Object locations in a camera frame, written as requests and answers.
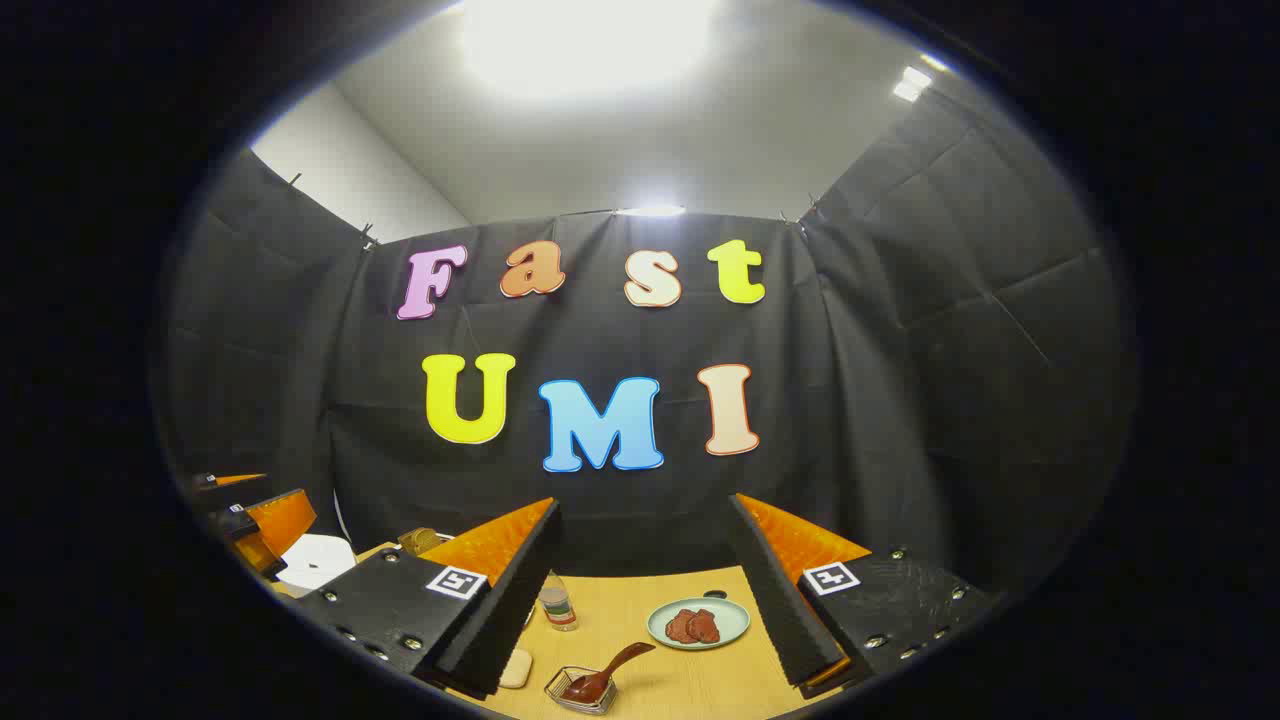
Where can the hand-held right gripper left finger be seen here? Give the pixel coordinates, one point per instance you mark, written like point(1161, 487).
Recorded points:
point(510, 610)

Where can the white rice cooker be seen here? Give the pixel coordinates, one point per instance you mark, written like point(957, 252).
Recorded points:
point(315, 560)

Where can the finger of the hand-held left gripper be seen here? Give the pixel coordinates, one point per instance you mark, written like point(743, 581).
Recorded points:
point(205, 486)
point(242, 526)

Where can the brown bread slice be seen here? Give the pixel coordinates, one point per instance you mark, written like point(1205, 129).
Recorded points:
point(418, 541)

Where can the pale green plate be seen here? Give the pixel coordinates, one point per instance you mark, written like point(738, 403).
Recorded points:
point(732, 620)

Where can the black backdrop cloth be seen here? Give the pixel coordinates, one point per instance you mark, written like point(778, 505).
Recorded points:
point(880, 400)

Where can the clear plastic water bottle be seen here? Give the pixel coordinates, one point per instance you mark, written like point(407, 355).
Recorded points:
point(558, 608)

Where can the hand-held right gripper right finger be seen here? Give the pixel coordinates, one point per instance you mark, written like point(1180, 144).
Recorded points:
point(775, 600)

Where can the brown wooden spoon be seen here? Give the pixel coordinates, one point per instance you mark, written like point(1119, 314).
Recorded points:
point(600, 682)

